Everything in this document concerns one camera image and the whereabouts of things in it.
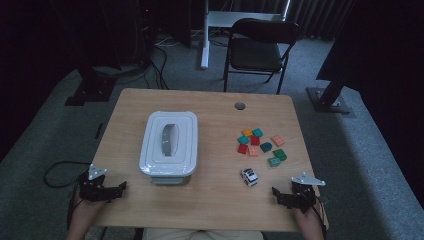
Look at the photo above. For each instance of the black metal stand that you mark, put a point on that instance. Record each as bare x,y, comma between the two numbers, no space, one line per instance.
328,103
91,90

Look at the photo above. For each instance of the dark curtain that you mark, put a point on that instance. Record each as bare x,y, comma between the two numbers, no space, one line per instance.
316,20

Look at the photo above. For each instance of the person's left hand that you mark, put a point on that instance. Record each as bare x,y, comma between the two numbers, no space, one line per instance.
87,210

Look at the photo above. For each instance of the orange toy block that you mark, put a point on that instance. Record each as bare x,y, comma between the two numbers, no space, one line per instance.
247,132

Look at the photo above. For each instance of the person's beige trousers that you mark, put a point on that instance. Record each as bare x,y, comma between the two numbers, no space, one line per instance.
203,235

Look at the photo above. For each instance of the person's right hand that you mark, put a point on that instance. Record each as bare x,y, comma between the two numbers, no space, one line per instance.
308,220

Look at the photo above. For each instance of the grey table grommet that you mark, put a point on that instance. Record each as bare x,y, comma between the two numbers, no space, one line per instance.
239,106

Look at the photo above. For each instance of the dark blue toy block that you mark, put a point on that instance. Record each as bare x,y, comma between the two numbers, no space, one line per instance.
266,147

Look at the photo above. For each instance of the teal toy block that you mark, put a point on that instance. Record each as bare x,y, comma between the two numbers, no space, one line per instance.
243,140
257,132

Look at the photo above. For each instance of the black computer tower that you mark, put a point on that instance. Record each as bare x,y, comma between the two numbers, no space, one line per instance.
146,30

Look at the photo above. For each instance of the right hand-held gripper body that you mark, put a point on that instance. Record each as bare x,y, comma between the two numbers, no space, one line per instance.
303,196

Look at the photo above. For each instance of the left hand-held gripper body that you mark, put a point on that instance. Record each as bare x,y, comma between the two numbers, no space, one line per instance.
91,190

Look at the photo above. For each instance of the clear grey storage box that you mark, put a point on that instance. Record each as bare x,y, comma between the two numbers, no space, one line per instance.
170,180

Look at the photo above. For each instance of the black tape strip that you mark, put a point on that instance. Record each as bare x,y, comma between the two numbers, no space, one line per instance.
99,130

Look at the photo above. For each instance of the black folding chair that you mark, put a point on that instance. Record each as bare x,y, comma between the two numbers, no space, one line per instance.
256,55

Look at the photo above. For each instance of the white box lid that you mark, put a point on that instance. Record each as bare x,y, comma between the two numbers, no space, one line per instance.
153,146

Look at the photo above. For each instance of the pink toy block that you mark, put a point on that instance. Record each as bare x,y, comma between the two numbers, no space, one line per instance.
277,140
253,151

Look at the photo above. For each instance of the light green toy block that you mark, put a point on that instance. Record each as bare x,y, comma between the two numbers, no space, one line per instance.
274,161

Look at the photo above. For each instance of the black and white toy car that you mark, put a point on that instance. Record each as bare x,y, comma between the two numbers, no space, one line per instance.
249,177

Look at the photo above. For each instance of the red toy block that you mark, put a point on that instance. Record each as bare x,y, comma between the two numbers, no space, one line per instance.
242,148
255,140

